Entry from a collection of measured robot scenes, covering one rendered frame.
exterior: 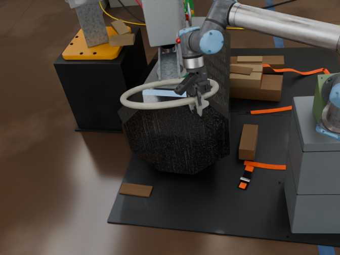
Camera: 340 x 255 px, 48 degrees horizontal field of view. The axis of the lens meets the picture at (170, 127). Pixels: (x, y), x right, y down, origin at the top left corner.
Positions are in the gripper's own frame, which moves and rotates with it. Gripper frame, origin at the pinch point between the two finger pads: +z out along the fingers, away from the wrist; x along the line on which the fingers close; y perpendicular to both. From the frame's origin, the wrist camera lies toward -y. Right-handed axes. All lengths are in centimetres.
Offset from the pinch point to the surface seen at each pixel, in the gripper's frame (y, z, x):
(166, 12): 25, -42, 61
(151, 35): 18, -30, 71
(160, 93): 24, 9, 82
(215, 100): 58, 21, 68
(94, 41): 15, -23, 174
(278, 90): 155, 44, 112
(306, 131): 64, 27, -4
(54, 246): -64, 105, 110
